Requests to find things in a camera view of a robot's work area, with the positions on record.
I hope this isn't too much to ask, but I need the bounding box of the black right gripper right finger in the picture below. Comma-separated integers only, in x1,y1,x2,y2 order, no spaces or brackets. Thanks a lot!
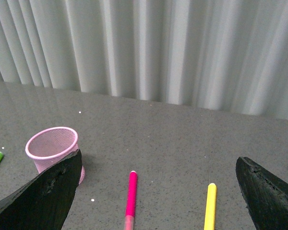
236,157,288,230

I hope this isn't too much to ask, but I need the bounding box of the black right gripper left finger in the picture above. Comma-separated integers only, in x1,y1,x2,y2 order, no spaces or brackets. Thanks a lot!
0,149,82,230

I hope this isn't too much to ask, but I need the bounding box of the pink marker pen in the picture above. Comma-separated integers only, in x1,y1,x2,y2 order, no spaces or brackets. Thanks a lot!
124,171,138,230

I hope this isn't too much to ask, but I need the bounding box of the pink mesh cup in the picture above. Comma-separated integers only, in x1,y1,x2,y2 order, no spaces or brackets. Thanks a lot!
25,126,79,173

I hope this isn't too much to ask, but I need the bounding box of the yellow marker pen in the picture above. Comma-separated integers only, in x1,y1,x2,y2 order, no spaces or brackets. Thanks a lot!
204,183,217,230

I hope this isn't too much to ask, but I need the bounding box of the white pleated curtain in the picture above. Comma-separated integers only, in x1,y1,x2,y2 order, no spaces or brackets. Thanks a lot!
0,0,288,119

